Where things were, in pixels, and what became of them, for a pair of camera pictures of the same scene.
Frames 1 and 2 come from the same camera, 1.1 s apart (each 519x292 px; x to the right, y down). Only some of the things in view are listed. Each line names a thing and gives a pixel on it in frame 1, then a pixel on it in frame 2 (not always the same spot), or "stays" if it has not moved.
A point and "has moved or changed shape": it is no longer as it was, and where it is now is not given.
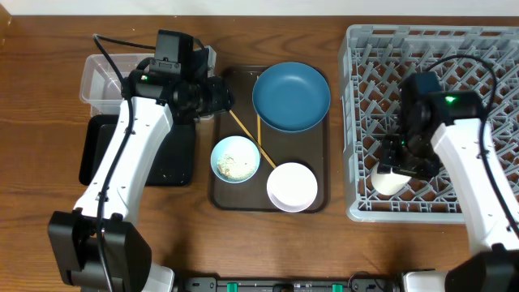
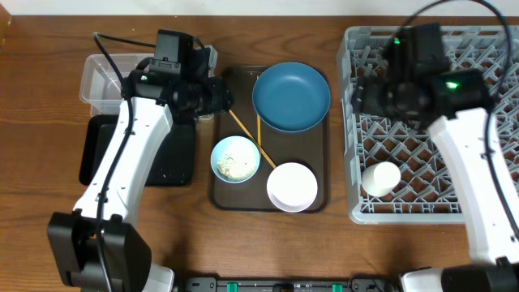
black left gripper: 218,89 stays
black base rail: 357,285 stays
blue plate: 291,96 stays
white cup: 388,183 has moved or changed shape
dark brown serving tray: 245,150 stays
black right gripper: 405,163 to 362,98
